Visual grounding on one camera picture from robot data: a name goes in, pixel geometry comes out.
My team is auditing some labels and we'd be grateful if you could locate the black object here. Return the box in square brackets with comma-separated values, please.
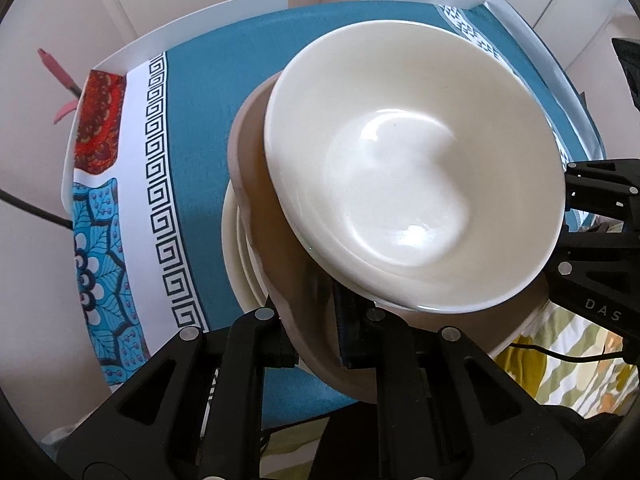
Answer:
[612, 37, 640, 93]

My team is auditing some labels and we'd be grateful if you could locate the black cable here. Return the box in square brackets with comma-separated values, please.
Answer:
[507, 342, 640, 363]
[0, 190, 73, 231]

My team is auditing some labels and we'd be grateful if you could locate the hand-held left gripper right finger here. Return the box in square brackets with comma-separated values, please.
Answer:
[332, 280, 583, 480]

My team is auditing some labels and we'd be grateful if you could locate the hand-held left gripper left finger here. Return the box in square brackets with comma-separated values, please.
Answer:
[56, 292, 301, 480]

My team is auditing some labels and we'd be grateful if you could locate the blue patterned tablecloth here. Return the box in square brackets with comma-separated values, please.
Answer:
[72, 0, 606, 418]

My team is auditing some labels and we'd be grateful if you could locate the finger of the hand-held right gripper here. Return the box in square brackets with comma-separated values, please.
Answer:
[565, 159, 640, 191]
[565, 190, 640, 233]

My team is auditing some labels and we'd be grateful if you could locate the pink plastic tool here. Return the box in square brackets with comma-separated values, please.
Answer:
[37, 47, 83, 123]

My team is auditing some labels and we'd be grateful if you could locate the taupe plastic basin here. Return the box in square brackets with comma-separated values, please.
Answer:
[227, 72, 551, 403]

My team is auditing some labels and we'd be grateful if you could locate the floral blanket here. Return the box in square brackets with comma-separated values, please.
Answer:
[492, 305, 640, 418]

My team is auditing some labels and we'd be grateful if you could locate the cream plate with yellow centre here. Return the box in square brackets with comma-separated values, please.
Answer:
[221, 180, 271, 313]

